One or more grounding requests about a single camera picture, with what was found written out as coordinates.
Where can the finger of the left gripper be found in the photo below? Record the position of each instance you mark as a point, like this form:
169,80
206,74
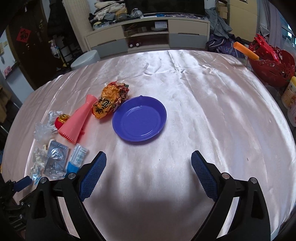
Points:
22,184

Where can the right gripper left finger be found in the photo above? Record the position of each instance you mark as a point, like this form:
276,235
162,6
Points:
45,220

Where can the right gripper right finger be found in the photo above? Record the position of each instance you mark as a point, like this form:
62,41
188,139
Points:
251,218

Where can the blue-capped small bottle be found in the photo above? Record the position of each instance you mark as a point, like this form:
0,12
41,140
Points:
76,159

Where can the silver blister pack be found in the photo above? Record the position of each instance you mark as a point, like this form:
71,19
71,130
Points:
56,160

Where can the clear crumpled plastic bag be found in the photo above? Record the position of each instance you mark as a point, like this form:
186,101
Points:
45,131

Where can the pink plastic cone horn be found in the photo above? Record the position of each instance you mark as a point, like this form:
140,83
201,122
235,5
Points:
71,129

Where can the red round ornament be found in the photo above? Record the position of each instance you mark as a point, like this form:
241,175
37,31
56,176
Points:
60,120

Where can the pink label white bottle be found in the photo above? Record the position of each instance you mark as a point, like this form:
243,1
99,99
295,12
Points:
292,115

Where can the crumpled orange snack wrapper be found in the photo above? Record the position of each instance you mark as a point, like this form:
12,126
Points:
112,96

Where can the yellow-capped white bottle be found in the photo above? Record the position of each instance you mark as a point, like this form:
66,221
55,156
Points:
289,93

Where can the blue plastic plate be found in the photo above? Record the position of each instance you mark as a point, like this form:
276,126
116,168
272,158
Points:
139,119

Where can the white round stool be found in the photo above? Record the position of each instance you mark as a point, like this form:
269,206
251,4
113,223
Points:
86,59

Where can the red plastic basket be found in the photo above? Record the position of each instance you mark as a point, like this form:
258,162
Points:
276,67

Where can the grey draped clothing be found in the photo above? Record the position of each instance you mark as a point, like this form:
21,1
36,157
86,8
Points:
220,39

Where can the pile of folded clothes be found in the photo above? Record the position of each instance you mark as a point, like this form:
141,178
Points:
110,12

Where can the beige tv cabinet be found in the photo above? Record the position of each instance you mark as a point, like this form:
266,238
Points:
149,34

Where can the yellow wooden wardrobe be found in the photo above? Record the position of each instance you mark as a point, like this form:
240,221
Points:
243,18

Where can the black television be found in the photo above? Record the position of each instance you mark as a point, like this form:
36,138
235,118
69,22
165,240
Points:
195,7

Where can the orange stick handle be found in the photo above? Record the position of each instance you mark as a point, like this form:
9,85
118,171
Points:
247,52

